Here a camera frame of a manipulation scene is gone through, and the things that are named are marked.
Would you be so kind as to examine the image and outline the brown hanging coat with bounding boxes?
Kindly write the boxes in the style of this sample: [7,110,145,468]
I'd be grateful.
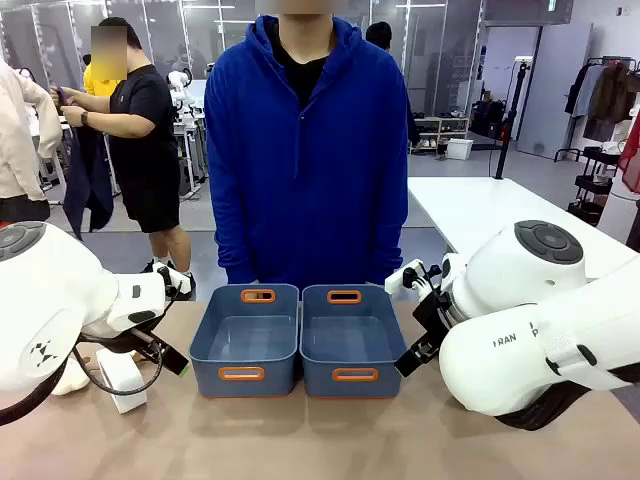
[583,62,640,142]

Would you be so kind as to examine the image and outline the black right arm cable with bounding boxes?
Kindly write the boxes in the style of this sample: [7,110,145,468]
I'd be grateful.
[494,365,640,432]

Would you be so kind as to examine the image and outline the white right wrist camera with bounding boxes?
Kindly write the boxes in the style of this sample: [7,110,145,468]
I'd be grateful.
[383,258,427,297]

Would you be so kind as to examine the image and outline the black luggage bags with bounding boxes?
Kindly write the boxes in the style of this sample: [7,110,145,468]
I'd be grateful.
[471,98,507,140]

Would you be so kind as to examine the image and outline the person in blue hoodie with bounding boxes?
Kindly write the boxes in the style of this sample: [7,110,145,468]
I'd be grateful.
[203,0,416,289]

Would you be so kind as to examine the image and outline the navy blue cloth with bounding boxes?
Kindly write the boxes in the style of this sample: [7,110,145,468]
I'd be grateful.
[61,123,116,242]

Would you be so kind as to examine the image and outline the black clothes rack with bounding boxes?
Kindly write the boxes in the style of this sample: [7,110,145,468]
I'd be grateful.
[553,55,640,164]

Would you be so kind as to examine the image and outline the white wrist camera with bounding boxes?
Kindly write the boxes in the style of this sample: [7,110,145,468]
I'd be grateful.
[152,263,197,302]
[383,258,427,297]

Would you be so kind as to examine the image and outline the small white digital clock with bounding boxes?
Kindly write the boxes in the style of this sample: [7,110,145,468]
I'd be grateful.
[96,348,149,415]

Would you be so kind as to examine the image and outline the black tripod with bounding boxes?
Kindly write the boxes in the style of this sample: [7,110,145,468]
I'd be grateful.
[492,56,533,181]

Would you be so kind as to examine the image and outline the blue basket orange handles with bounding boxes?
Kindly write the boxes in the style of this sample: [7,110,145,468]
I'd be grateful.
[188,283,301,400]
[298,283,409,400]

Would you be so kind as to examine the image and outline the black trolley cart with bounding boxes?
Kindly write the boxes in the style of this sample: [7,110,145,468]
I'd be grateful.
[567,145,624,227]

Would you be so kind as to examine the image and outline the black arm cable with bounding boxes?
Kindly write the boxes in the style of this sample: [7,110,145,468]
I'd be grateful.
[0,279,184,427]
[494,365,640,432]

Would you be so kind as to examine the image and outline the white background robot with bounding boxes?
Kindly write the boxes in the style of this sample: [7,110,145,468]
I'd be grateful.
[166,68,206,117]

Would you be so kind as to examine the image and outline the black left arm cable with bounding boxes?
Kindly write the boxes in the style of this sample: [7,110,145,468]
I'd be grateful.
[0,279,184,427]

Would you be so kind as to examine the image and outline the low shoe shelf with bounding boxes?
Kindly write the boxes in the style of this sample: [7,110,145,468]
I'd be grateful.
[409,115,472,155]

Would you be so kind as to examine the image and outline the white plush toy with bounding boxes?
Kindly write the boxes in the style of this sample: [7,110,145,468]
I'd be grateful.
[49,355,93,397]

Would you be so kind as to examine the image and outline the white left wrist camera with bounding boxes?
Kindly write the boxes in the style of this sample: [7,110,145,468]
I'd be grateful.
[152,263,197,302]

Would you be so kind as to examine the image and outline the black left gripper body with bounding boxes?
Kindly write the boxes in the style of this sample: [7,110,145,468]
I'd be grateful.
[79,324,170,360]

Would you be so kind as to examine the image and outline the person in beige jacket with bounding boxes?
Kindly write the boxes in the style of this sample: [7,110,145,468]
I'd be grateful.
[0,58,64,224]

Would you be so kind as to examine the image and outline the white table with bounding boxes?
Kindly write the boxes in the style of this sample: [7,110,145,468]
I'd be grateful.
[407,175,640,281]

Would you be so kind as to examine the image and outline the dark-haired person behind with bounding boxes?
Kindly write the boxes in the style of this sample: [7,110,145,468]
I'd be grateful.
[364,20,422,147]

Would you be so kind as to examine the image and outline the white storage box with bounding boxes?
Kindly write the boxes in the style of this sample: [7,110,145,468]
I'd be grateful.
[446,137,475,162]

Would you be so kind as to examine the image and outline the grey hanging garment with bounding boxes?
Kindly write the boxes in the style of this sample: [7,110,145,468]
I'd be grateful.
[564,64,604,119]

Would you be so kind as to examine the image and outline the person in yellow shirt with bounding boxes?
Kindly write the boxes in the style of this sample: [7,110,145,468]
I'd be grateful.
[82,53,124,97]

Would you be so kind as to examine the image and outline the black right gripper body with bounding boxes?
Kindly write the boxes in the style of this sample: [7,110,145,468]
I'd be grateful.
[412,292,454,351]

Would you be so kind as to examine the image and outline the red hanging garment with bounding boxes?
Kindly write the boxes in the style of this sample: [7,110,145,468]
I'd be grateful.
[617,106,640,196]

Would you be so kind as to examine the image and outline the person in black t-shirt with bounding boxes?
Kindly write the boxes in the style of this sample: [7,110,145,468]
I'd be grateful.
[49,17,197,297]

